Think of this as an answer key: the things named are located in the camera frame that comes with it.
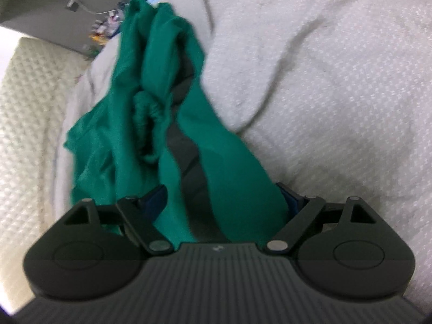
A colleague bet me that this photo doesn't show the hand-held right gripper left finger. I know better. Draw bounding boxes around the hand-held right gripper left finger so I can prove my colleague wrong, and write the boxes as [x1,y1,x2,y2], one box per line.
[62,185,173,255]

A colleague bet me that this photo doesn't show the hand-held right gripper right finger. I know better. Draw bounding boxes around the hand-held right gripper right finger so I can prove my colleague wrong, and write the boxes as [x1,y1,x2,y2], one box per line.
[264,182,379,255]

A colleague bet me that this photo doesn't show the green hoodie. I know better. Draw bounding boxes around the green hoodie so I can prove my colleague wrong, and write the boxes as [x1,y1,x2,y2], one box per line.
[63,0,291,244]

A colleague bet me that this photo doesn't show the grey bed sheet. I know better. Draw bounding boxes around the grey bed sheet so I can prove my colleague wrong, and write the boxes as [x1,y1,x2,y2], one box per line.
[54,0,432,311]

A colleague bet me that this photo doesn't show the cream quilted headboard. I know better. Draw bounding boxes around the cream quilted headboard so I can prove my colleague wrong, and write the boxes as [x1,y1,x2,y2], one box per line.
[0,36,93,311]

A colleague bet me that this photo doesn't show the small bottles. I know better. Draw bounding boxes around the small bottles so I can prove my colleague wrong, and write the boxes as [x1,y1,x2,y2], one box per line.
[86,8,124,55]

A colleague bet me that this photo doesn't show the white charging cable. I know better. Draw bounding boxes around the white charging cable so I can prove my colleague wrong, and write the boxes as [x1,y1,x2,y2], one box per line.
[77,3,120,16]

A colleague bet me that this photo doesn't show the grey wall cabinet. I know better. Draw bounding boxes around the grey wall cabinet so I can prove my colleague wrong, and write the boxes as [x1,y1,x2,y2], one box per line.
[0,0,159,56]

